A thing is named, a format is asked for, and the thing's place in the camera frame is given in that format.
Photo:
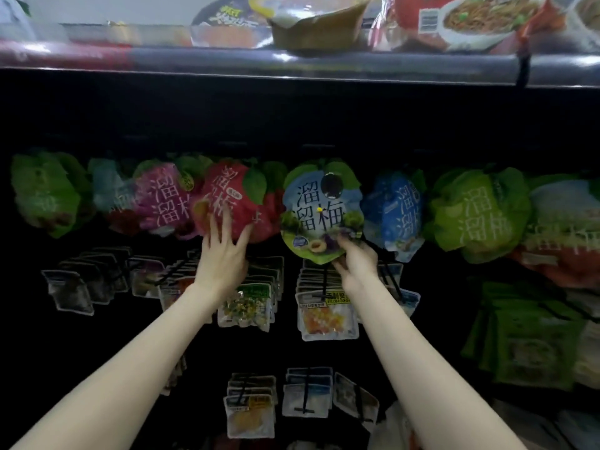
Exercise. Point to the large teal round snack bag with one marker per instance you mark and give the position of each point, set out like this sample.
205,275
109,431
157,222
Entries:
111,192

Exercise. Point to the clear green candy packets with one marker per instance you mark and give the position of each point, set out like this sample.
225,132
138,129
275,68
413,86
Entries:
246,309

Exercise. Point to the red noodle packet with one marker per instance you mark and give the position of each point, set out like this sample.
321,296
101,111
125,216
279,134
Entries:
469,18

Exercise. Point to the large green round snack bag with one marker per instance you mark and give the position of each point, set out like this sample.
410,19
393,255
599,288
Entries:
47,192

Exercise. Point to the clear mixed candy packets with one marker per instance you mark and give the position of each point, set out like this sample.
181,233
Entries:
145,276

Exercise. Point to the person's left hand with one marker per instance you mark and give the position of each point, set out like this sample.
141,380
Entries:
220,262

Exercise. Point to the person's right forearm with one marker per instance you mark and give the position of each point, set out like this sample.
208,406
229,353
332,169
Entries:
431,379

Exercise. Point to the row of small clear pouches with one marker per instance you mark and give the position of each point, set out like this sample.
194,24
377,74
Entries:
281,403

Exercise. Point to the yellow lidded bowl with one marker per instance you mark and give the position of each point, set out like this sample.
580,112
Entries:
309,18

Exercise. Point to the clear white candy packets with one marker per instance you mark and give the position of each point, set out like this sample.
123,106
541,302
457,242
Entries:
398,290

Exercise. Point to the small pink round snack bag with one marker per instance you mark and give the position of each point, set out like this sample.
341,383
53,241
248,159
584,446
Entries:
234,197

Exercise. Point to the clear yellow-label candy bag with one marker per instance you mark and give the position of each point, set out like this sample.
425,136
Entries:
323,318

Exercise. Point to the white red-label snack bag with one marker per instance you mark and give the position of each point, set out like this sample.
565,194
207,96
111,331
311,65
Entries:
394,431

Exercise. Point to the small clear purple-label pouch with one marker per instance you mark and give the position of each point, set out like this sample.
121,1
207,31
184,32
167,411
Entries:
176,375

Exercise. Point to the green snack pouch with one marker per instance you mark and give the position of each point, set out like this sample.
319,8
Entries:
530,347

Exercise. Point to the blue round snack bag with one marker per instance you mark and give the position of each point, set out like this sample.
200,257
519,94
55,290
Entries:
394,215
319,215

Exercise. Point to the person's right hand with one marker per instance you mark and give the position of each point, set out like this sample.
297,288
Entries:
358,267

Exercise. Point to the person's left forearm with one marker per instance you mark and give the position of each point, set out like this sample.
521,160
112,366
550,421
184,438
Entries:
112,379

